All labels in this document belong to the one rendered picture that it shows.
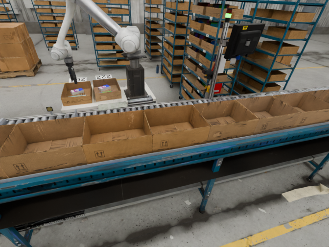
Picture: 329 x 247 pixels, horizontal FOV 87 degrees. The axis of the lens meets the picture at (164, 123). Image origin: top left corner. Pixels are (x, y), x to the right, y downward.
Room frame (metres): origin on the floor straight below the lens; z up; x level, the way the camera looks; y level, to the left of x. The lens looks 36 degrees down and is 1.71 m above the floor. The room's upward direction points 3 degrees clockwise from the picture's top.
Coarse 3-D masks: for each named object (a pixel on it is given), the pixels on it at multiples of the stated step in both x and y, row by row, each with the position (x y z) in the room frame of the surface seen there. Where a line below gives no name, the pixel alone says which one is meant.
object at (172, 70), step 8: (176, 0) 3.76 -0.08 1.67; (200, 0) 3.87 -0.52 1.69; (168, 8) 4.26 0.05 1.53; (176, 8) 3.75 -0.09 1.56; (176, 16) 3.75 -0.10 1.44; (192, 32) 4.07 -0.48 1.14; (168, 40) 4.22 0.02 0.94; (176, 72) 3.91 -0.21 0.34; (184, 72) 3.94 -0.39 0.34; (168, 80) 3.94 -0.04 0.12
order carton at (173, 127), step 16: (144, 112) 1.03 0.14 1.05; (160, 112) 1.10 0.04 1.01; (176, 112) 1.15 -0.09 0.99; (192, 112) 1.16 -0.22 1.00; (160, 128) 1.06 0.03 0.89; (176, 128) 1.07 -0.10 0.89; (192, 128) 0.87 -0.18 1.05; (208, 128) 0.91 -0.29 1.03; (160, 144) 0.81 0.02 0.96; (176, 144) 0.84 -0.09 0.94; (192, 144) 0.88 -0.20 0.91
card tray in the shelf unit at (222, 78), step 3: (198, 69) 2.73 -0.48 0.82; (201, 69) 2.80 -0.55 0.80; (198, 72) 2.71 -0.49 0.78; (201, 72) 2.63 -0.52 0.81; (201, 75) 2.61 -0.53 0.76; (204, 75) 2.53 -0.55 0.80; (219, 75) 2.45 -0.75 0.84; (222, 75) 2.47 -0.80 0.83; (225, 75) 2.49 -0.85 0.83; (204, 78) 2.52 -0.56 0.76; (216, 78) 2.44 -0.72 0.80; (219, 78) 2.46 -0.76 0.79; (222, 78) 2.47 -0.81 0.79; (225, 78) 2.49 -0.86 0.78; (216, 81) 2.45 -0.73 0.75; (219, 81) 2.46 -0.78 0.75; (222, 81) 2.48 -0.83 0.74
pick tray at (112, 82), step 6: (108, 78) 2.08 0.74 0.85; (114, 78) 2.10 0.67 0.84; (96, 84) 2.01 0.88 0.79; (102, 84) 2.04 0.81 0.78; (108, 84) 2.07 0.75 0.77; (114, 84) 2.10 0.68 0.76; (96, 90) 1.91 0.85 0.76; (108, 90) 1.93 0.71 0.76; (114, 90) 1.94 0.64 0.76; (120, 90) 1.77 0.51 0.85; (96, 96) 1.66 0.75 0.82; (102, 96) 1.68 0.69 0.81; (108, 96) 1.71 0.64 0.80; (114, 96) 1.73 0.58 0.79; (120, 96) 1.76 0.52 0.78
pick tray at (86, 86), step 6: (66, 84) 1.87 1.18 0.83; (72, 84) 1.90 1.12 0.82; (78, 84) 1.92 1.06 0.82; (84, 84) 1.94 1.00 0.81; (90, 84) 1.87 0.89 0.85; (66, 90) 1.82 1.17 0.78; (84, 90) 1.89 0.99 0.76; (90, 90) 1.72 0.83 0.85; (66, 96) 1.72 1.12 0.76; (78, 96) 1.57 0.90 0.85; (84, 96) 1.59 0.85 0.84; (90, 96) 1.62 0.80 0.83; (66, 102) 1.53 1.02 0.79; (72, 102) 1.55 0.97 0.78; (78, 102) 1.57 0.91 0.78; (84, 102) 1.59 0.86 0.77; (90, 102) 1.61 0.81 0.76
